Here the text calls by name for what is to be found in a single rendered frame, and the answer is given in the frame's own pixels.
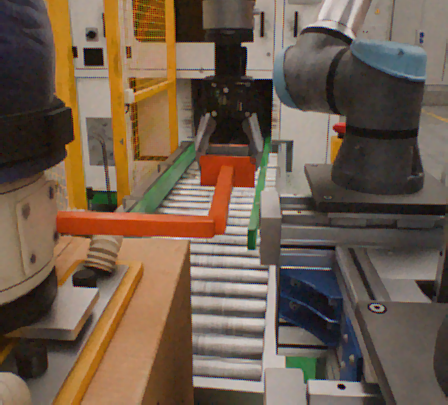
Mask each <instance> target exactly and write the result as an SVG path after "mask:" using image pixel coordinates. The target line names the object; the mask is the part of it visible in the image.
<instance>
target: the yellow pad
mask: <svg viewBox="0 0 448 405"><path fill-rule="evenodd" d="M84 264H85V262H84V259H83V258H79V259H76V260H75V262H74V263H73V264H72V265H71V267H70V268H69V269H68V270H67V271H66V273H65V274H64V276H63V277H62V278H61V279H60V280H59V282H58V287H80V288H98V289H99V291H100V299H99V300H98V302H97V304H96V305H95V307H94V308H93V310H92V312H91V313H90V315H89V316H88V317H87V319H86V321H85V322H84V326H83V327H82V329H81V331H80V332H79V334H78V335H77V336H76V338H75V339H74V340H64V339H45V338H26V337H13V338H12V339H11V340H10V342H9V343H8V344H7V346H6V348H5V349H4V350H3V351H2V353H0V372H11V373H13V374H15V375H16V376H18V377H20V378H21V379H23V380H24V381H25V382H26V383H27V386H28V388H29V390H30V391H31V405H79V404H80V402H81V400H82V398H83V396H84V392H85V391H86V389H87V386H88V384H89V382H90V380H91V378H92V376H93V374H94V372H95V371H96V369H97V367H98V365H99V363H100V361H101V358H102V356H103V353H104V351H105V349H106V347H107V345H108V343H109V341H110V339H111V337H112V335H113V334H114V332H115V329H116V327H117V325H118V323H119V321H120V319H121V317H122V316H123V312H124V310H125V308H126V306H127V304H128V301H129V299H130V297H131V296H132V294H133V292H134V290H135V288H136V286H137V284H138V282H139V280H140V278H141V277H142V272H143V264H142V261H132V260H116V263H115V264H114V265H113V266H114V270H112V271H111V272H112V273H106V272H102V271H99V270H91V269H87V268H85V267H84V266H83V265H84Z"/></svg>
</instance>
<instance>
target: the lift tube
mask: <svg viewBox="0 0 448 405"><path fill-rule="evenodd" d="M55 75H56V53H55V43H54V36H53V31H52V27H51V23H50V19H49V16H48V13H47V7H46V5H45V2H44V0H0V116H5V115H10V114H16V113H21V112H26V111H29V110H34V109H38V108H42V107H45V106H49V105H50V104H51V103H52V101H53V95H54V87H55ZM66 156H67V150H66V147H65V145H64V147H62V148H60V149H58V150H56V151H54V152H49V153H47V154H45V155H42V156H39V157H36V158H33V159H29V160H26V161H23V162H19V163H10V164H7V165H2V166H0V183H4V182H11V181H16V180H19V179H23V178H26V177H28V176H32V175H35V174H37V173H40V172H43V171H45V170H47V169H49V168H51V167H53V166H55V165H57V164H59V163H62V162H63V161H64V159H65V158H66Z"/></svg>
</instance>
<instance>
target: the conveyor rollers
mask: <svg viewBox="0 0 448 405"><path fill-rule="evenodd" d="M259 172H260V167H259V169H258V171H256V178H255V188H241V187H233V190H232V196H231V201H230V207H229V214H228V220H227V225H226V231H225V233H224V234H223V235H215V237H214V238H213V239H191V238H165V237H139V236H135V237H134V239H189V240H190V259H191V299H192V333H199V334H210V335H195V334H192V340H193V354H196V355H207V356H218V357H229V358H240V359H251V360H262V353H263V348H262V346H263V340H262V339H254V338H242V337H230V336H219V335H234V336H245V337H258V338H263V336H264V331H265V327H264V318H265V312H266V298H267V295H268V292H267V286H268V280H269V278H268V273H269V268H270V266H269V265H260V253H259V250H260V230H259V232H258V238H257V244H256V250H247V228H248V223H249V219H250V215H251V210H252V205H253V201H254V196H255V191H256V186H257V182H258V177H259ZM275 182H276V169H272V168H267V173H266V180H265V186H264V191H275ZM214 190H215V187H208V186H201V185H200V168H199V165H198V162H197V160H196V158H195V159H194V160H193V162H191V163H190V165H189V166H188V167H187V169H186V170H185V171H184V172H183V174H182V175H181V178H180V179H179V180H178V182H176V183H175V184H174V186H173V187H172V188H171V190H170V191H169V192H168V194H167V195H166V196H165V197H164V199H163V200H162V202H161V203H160V204H159V206H158V207H157V208H156V210H155V211H154V212H153V213H152V214H165V215H194V216H207V215H208V211H209V207H210V204H211V201H212V198H213V194H214ZM200 314H201V315H200ZM212 315H213V316H212ZM238 316H239V317H238ZM250 317H251V318H250ZM262 318H263V319H262ZM260 372H261V364H260V363H252V362H241V361H230V360H220V359H209V358H198V357H193V376H203V377H213V378H223V379H234V380H244V381H255V382H260V377H261V373H260Z"/></svg>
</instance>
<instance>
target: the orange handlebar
mask: <svg viewBox="0 0 448 405"><path fill-rule="evenodd" d="M234 178H235V168H234V166H232V165H222V166H221V167H220V173H219V177H218V180H217V183H216V187H215V190H214V194H213V198H212V201H211V204H210V207H209V211H208V215H207V216H194V215H165V214H137V213H108V212H79V211H58V215H57V217H56V225H57V232H59V233H60V234H86V235H112V236H139V237H165V238H191V239H213V238H214V237H215V235H223V234H224V233H225V231H226V225H227V220H228V214H229V207H230V201H231V196H232V190H233V183H234Z"/></svg>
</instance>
